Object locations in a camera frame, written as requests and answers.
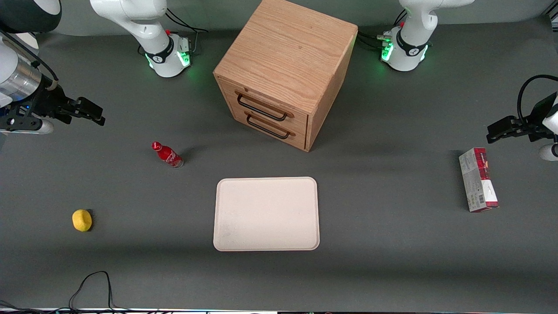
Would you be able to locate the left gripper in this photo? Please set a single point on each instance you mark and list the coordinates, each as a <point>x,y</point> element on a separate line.
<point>534,117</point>

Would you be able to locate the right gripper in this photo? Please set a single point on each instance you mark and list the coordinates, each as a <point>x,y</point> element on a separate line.
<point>47,103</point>

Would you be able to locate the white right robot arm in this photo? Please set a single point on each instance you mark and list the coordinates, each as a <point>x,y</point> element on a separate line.
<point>130,17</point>

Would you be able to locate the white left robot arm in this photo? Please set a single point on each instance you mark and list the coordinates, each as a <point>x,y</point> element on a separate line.
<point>409,48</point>

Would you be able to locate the oak wooden drawer cabinet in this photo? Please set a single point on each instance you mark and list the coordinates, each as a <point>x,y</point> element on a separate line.
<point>287,48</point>

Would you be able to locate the grey and red carton box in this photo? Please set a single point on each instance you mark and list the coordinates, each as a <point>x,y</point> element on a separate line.
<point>477,183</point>

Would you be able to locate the red cola bottle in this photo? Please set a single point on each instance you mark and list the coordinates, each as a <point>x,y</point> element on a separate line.
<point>165,153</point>

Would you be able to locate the white plastic piece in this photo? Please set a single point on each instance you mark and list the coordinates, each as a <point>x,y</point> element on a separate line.
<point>29,42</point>

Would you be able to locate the yellow lemon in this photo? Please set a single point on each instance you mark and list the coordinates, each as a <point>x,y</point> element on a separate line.
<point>81,220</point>

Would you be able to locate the beige plastic tray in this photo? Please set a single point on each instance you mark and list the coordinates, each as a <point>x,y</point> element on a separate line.
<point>266,213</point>

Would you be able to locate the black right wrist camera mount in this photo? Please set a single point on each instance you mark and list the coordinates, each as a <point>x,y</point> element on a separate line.
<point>15,122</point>

